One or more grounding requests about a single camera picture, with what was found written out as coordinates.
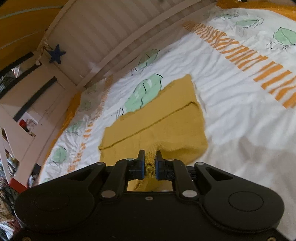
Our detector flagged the mustard yellow knit sweater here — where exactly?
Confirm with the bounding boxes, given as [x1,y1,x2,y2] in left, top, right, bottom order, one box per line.
[98,74,208,191]

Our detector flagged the orange bed sheet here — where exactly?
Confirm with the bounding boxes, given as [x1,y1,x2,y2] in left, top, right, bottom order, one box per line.
[38,91,87,184]

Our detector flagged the cream shelf unit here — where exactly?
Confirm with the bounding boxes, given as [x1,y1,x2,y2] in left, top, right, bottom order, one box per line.
[1,56,77,186]

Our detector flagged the white leaf-print duvet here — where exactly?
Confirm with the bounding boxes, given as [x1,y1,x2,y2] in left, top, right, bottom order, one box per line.
[38,4,296,239]

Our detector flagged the dark blue star decoration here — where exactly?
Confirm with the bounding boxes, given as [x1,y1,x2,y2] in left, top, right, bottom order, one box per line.
[48,44,66,65]

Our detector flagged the cream wooden headboard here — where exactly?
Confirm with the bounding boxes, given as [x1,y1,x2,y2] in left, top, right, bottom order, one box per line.
[44,1,215,87]

